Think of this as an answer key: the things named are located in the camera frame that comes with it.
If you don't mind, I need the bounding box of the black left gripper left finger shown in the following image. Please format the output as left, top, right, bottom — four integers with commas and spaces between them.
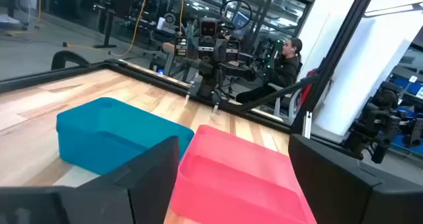
0, 135, 181, 224

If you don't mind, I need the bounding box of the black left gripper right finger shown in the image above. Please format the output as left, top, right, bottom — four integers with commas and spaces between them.
288, 133, 423, 224

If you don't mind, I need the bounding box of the teal plastic bin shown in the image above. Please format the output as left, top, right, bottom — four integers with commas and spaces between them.
55, 96, 196, 176

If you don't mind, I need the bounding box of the pink translucent plastic bin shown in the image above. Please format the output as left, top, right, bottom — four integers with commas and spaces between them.
169, 124, 319, 224

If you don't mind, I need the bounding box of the person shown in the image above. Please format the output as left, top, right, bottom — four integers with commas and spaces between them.
235, 37, 303, 105

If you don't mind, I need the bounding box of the grey chair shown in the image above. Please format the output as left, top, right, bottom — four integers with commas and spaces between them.
266, 81, 303, 123

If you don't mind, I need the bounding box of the red bag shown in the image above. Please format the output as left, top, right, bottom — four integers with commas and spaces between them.
298, 67, 320, 110

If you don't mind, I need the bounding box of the black floor stand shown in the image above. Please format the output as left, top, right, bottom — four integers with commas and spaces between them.
93, 4, 118, 50

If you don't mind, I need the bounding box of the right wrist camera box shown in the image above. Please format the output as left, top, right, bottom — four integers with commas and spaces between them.
199, 17, 219, 38

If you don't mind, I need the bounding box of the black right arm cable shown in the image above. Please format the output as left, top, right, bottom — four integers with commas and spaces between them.
219, 0, 253, 32

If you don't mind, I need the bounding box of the yellow cable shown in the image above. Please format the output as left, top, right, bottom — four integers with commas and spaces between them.
61, 0, 152, 58

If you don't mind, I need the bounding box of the black arched cable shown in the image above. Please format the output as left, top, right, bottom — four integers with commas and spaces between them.
50, 50, 91, 71

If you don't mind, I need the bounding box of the black aluminium table frame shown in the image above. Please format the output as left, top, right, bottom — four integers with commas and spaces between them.
0, 0, 380, 136

